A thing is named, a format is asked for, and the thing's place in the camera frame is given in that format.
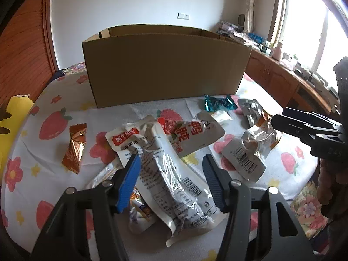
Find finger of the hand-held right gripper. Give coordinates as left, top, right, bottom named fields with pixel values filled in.
left=272, top=114, right=340, bottom=146
left=283, top=108, right=342, bottom=131

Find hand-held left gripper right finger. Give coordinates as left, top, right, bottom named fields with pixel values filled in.
left=202, top=154, right=321, bottom=261

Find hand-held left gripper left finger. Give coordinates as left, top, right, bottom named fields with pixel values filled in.
left=31, top=154, right=142, bottom=261

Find clear plastic packet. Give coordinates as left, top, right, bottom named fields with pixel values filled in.
left=86, top=161, right=123, bottom=190

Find small orange white packet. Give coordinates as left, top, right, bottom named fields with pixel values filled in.
left=129, top=192, right=153, bottom=218

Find white barcode snack packet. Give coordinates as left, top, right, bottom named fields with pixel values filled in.
left=221, top=137, right=267, bottom=182

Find large white snack pouch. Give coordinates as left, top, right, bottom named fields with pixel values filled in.
left=105, top=115, right=221, bottom=248

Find silver orange snack packet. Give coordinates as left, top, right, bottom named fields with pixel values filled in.
left=237, top=98, right=272, bottom=127

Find white red-print snack pouch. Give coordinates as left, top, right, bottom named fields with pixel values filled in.
left=156, top=110, right=226, bottom=158

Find orange candy wrapper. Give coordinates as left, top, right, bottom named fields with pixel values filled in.
left=61, top=123, right=87, bottom=175

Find teal candy wrapper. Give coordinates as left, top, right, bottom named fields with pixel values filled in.
left=204, top=95, right=236, bottom=112

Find brown cardboard box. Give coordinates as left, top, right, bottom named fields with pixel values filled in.
left=82, top=26, right=253, bottom=109

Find person's right hand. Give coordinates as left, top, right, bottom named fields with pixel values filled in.
left=319, top=158, right=348, bottom=218

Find wooden cabinet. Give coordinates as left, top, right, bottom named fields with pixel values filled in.
left=245, top=47, right=343, bottom=131

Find pink container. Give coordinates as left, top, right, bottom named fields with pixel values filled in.
left=273, top=42, right=285, bottom=59

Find window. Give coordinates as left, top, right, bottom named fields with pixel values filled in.
left=268, top=0, right=348, bottom=87

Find floral quilt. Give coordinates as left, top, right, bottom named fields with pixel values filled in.
left=289, top=179, right=335, bottom=240

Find strawberry print blanket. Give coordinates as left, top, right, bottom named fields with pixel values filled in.
left=0, top=62, right=321, bottom=261

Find beige curtain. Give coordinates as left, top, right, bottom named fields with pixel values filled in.
left=241, top=0, right=262, bottom=33

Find dark blue cloth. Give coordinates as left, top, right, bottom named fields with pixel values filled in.
left=50, top=69, right=66, bottom=84

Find yellow plush toy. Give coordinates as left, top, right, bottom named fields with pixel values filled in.
left=0, top=94, right=34, bottom=169

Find wooden wardrobe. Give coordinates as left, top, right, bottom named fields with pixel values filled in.
left=0, top=0, right=59, bottom=106

